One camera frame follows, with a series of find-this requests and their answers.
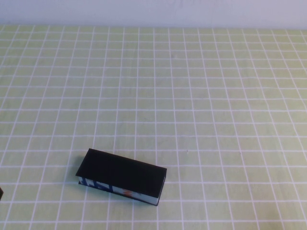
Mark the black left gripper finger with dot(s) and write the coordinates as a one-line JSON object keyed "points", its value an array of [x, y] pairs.
{"points": [[1, 193]]}

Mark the black printed glasses case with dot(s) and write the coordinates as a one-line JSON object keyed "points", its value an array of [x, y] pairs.
{"points": [[120, 170]]}

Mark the green checked tablecloth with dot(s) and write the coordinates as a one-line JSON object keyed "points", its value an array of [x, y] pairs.
{"points": [[168, 95]]}

